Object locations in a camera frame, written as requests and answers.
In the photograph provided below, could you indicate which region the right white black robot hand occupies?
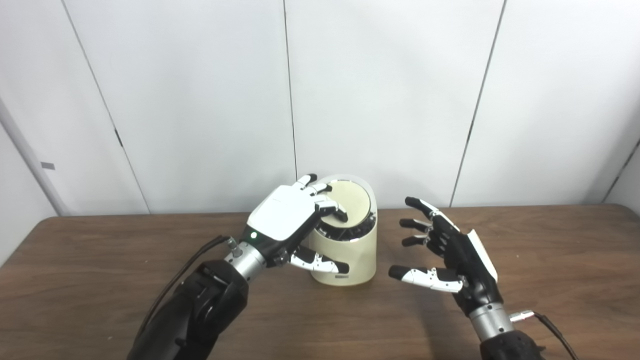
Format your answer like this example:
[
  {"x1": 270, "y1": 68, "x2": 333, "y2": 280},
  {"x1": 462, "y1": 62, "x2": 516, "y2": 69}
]
[{"x1": 388, "y1": 196, "x2": 503, "y2": 317}]

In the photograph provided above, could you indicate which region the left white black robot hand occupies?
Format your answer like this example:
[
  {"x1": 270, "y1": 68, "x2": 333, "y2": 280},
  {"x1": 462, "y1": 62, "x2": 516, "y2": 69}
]
[{"x1": 240, "y1": 173, "x2": 350, "y2": 274}]

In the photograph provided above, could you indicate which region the round cream bin lid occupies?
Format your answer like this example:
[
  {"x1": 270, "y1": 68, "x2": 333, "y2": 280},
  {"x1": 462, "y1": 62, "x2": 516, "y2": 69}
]
[{"x1": 320, "y1": 181, "x2": 372, "y2": 226}]

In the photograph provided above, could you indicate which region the cream-colored desktop bin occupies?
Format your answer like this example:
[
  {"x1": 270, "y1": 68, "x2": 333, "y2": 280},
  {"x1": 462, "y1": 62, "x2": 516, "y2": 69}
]
[{"x1": 306, "y1": 174, "x2": 378, "y2": 287}]

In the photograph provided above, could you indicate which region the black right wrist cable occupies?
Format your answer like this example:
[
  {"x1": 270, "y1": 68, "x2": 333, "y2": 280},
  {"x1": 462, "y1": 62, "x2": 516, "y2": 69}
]
[{"x1": 510, "y1": 310, "x2": 580, "y2": 360}]

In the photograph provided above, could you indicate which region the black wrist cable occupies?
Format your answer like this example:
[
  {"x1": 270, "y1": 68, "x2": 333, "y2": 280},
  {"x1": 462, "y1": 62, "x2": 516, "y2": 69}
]
[
  {"x1": 510, "y1": 310, "x2": 580, "y2": 360},
  {"x1": 135, "y1": 235, "x2": 238, "y2": 341}
]

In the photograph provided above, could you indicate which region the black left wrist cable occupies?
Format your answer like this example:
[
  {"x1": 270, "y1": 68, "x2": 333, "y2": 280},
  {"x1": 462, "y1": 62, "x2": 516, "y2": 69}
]
[{"x1": 135, "y1": 235, "x2": 238, "y2": 341}]

